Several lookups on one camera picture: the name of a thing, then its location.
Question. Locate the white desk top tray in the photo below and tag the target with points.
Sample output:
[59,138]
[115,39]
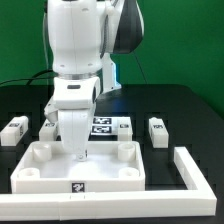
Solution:
[111,166]

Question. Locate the fiducial marker sheet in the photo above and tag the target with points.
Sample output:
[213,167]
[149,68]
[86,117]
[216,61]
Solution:
[104,126]

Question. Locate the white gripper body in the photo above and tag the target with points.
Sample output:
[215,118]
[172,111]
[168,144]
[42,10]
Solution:
[72,106]

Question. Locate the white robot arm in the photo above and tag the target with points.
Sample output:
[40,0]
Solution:
[83,34]

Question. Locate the white L-shaped corner guide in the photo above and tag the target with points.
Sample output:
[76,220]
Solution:
[197,199]

